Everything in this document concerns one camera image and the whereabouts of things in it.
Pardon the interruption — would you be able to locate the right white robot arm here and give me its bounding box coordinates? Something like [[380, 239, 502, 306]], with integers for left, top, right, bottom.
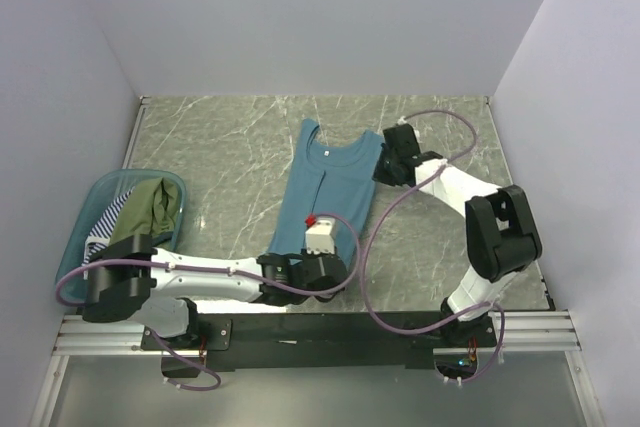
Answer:
[[373, 124, 542, 346]]

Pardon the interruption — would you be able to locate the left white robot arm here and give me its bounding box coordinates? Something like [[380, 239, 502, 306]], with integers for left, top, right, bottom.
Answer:
[[82, 234, 351, 349]]

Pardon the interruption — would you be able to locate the olive green tank top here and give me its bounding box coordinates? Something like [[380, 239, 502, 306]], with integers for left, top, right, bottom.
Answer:
[[108, 177, 182, 248]]

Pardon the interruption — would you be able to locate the blue white striped tank top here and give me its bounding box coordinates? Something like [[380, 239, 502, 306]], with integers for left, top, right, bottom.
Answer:
[[82, 188, 133, 265]]

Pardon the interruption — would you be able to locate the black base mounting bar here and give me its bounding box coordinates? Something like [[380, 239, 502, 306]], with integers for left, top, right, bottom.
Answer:
[[165, 312, 497, 372]]

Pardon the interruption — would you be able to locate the translucent teal laundry basket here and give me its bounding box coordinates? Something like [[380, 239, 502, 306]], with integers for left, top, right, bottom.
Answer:
[[55, 169, 187, 307]]

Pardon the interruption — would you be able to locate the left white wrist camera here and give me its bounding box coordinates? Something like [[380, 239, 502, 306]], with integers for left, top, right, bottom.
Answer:
[[305, 214, 337, 255]]

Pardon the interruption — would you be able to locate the aluminium frame rail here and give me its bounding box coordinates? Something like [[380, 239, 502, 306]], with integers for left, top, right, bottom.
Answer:
[[52, 311, 582, 356]]

